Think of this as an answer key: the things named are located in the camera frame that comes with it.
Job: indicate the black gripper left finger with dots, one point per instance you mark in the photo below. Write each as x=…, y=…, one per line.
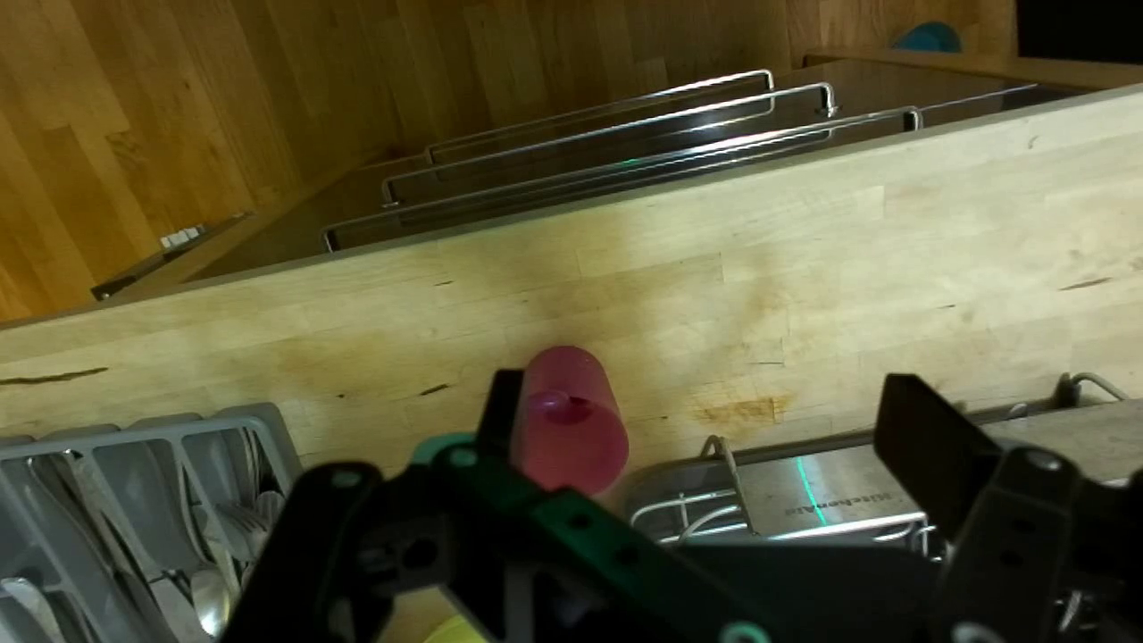
x=500, y=411

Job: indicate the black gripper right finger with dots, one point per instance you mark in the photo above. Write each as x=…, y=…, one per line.
x=933, y=453

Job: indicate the purple plastic spoon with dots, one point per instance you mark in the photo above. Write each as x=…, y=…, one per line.
x=567, y=408

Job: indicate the teal plastic cup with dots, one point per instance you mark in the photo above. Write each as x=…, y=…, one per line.
x=456, y=449

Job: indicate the purple plastic cup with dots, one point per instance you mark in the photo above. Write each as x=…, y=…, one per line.
x=587, y=456

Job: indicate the steel dish rack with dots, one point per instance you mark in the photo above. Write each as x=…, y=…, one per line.
x=839, y=490

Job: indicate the grey cutlery tray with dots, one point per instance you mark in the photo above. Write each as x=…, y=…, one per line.
x=137, y=533

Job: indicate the steel drawer handle bottom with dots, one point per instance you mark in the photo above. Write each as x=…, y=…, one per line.
x=783, y=136

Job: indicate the steel drawer handle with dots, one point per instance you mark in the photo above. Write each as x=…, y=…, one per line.
x=783, y=136
x=610, y=143
x=581, y=121

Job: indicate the steel drawer handle middle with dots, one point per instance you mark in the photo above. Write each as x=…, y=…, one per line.
x=610, y=143

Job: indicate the steel drawer handle top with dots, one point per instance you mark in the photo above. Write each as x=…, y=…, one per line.
x=581, y=121

